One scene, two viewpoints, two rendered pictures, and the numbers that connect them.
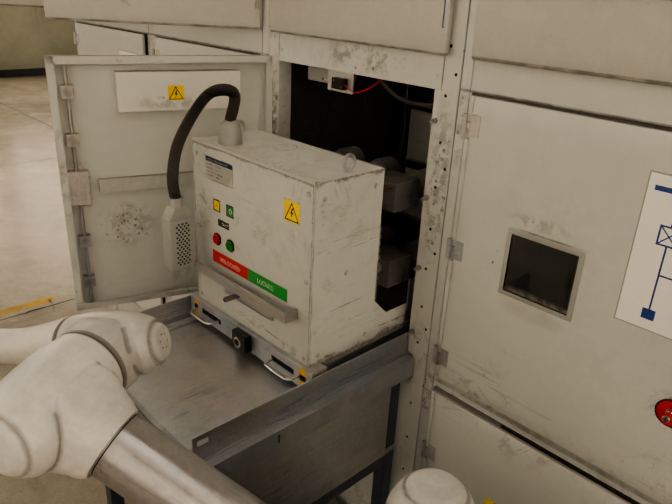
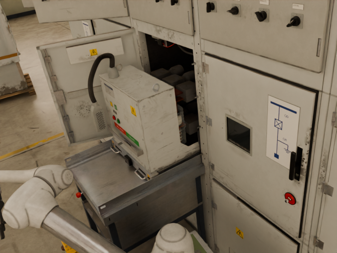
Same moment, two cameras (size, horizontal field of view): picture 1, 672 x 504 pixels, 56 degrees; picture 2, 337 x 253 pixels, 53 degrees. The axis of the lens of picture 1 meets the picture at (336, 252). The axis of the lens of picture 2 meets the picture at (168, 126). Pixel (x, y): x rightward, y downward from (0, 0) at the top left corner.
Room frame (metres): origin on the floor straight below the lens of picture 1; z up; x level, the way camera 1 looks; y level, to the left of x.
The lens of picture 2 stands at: (-0.15, -0.48, 2.13)
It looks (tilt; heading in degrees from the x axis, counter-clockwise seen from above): 31 degrees down; 15
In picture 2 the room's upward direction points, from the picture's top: 8 degrees counter-clockwise
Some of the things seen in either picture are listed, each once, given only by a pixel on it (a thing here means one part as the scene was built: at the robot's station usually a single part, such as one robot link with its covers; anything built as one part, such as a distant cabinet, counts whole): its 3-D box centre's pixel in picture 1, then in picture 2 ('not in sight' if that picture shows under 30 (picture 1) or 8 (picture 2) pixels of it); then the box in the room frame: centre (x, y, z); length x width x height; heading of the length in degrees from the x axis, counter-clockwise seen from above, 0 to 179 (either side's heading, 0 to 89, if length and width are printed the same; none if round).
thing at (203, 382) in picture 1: (247, 361); (132, 168); (1.46, 0.23, 0.82); 0.68 x 0.62 x 0.06; 135
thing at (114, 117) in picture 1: (173, 181); (100, 89); (1.83, 0.50, 1.21); 0.63 x 0.07 x 0.74; 117
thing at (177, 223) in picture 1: (179, 236); (99, 117); (1.56, 0.42, 1.14); 0.08 x 0.05 x 0.17; 135
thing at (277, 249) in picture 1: (246, 252); (123, 124); (1.46, 0.23, 1.15); 0.48 x 0.01 x 0.48; 45
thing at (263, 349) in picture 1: (252, 336); (133, 157); (1.47, 0.22, 0.90); 0.54 x 0.05 x 0.06; 45
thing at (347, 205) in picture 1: (321, 228); (160, 109); (1.64, 0.04, 1.15); 0.51 x 0.50 x 0.48; 135
